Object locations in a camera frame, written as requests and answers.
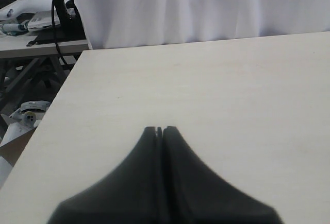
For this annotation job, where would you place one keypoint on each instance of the white device on floor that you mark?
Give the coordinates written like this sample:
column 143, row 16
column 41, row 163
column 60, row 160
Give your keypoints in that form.
column 24, row 119

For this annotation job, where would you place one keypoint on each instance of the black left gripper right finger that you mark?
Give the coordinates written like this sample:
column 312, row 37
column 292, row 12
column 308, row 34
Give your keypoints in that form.
column 196, row 194

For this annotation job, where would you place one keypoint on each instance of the white box on table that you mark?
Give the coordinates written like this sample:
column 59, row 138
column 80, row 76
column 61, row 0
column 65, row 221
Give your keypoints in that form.
column 43, row 20

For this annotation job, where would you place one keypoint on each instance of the grey side table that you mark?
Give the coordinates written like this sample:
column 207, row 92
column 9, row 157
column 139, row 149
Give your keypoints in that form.
column 24, row 64

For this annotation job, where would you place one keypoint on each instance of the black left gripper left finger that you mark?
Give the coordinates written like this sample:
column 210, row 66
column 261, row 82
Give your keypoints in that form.
column 132, row 193

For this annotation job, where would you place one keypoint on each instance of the white robot part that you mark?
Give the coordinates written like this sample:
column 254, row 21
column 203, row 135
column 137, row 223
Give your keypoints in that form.
column 19, row 7

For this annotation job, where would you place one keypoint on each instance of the cardboard box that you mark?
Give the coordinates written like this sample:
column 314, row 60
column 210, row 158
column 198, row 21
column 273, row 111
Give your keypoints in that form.
column 13, row 149

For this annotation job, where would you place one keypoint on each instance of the black monitor stand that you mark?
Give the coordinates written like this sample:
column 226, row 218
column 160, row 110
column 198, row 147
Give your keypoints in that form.
column 70, row 29

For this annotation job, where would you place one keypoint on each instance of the white backdrop curtain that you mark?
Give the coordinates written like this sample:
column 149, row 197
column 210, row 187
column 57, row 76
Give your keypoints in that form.
column 131, row 23

